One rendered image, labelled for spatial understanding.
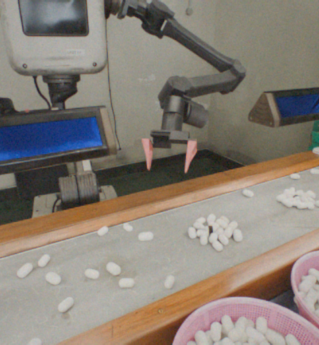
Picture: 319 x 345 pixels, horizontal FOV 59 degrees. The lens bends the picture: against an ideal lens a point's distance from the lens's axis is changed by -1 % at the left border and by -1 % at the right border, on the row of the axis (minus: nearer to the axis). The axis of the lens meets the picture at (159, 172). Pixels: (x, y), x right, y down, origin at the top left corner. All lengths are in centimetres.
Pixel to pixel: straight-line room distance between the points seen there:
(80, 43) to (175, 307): 85
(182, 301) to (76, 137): 35
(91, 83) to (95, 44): 160
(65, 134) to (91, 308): 34
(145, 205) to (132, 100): 204
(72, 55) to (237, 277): 84
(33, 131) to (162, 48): 256
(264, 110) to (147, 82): 226
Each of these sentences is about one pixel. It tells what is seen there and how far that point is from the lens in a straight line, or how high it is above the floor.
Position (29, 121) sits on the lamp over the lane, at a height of 110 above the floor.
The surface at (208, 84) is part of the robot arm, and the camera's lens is 97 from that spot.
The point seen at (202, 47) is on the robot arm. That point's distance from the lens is 120.
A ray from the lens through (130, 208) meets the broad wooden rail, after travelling 84.
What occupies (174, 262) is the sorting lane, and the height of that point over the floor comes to 74.
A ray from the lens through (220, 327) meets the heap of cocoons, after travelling 58.
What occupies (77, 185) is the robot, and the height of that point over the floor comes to 78.
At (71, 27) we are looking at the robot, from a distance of 107.
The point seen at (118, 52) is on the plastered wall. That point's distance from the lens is 273.
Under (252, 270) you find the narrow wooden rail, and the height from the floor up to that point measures 76.
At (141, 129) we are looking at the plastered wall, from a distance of 291.
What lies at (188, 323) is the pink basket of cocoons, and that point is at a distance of 55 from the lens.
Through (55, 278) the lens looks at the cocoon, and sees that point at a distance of 66.
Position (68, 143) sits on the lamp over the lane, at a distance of 43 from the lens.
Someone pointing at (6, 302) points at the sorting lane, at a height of 74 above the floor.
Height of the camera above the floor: 119
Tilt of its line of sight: 23 degrees down
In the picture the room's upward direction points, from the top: straight up
